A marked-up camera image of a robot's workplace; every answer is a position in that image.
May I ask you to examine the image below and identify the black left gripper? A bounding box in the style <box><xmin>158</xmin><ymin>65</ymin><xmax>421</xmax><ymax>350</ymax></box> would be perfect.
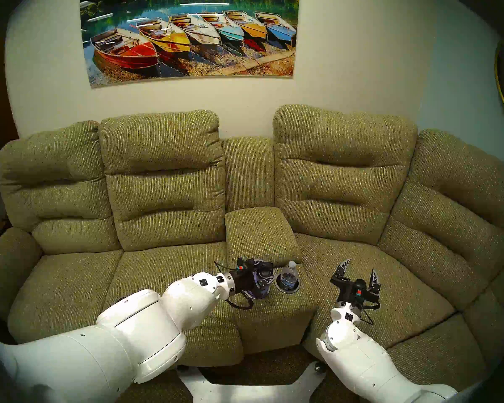
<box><xmin>229</xmin><ymin>258</ymin><xmax>278</xmax><ymax>298</ymax></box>

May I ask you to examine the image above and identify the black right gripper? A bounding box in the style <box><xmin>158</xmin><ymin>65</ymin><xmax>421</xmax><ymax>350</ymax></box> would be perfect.
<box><xmin>331</xmin><ymin>258</ymin><xmax>381</xmax><ymax>309</ymax></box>

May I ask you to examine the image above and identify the clear plastic water bottle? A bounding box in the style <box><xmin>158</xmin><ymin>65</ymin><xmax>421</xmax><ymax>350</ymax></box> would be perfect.
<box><xmin>279</xmin><ymin>261</ymin><xmax>300</xmax><ymax>292</ymax></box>

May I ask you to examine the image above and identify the metal-rimmed sofa cup holder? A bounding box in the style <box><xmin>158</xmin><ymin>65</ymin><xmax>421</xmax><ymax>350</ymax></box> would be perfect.
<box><xmin>275</xmin><ymin>272</ymin><xmax>302</xmax><ymax>295</ymax></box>
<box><xmin>247</xmin><ymin>280</ymin><xmax>273</xmax><ymax>301</ymax></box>

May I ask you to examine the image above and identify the olive green fabric sectional sofa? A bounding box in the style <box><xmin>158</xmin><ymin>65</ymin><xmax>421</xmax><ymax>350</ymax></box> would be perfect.
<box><xmin>0</xmin><ymin>104</ymin><xmax>504</xmax><ymax>390</ymax></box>

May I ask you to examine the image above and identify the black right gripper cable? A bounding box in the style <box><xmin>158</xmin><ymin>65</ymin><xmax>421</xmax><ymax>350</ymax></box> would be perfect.
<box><xmin>356</xmin><ymin>301</ymin><xmax>381</xmax><ymax>325</ymax></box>

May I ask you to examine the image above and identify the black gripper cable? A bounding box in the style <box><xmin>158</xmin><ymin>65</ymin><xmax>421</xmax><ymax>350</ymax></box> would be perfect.
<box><xmin>214</xmin><ymin>261</ymin><xmax>255</xmax><ymax>311</ymax></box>
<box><xmin>356</xmin><ymin>301</ymin><xmax>381</xmax><ymax>325</ymax></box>

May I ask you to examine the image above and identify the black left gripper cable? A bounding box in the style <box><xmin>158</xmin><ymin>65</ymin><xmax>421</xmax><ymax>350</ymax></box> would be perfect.
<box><xmin>214</xmin><ymin>261</ymin><xmax>255</xmax><ymax>311</ymax></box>

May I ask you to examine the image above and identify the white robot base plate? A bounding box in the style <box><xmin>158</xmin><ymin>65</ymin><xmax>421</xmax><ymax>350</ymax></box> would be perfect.
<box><xmin>177</xmin><ymin>361</ymin><xmax>326</xmax><ymax>403</ymax></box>

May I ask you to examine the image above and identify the colourful rowing boats wall picture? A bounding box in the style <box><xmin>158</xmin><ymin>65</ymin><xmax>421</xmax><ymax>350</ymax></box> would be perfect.
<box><xmin>80</xmin><ymin>0</ymin><xmax>301</xmax><ymax>88</ymax></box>

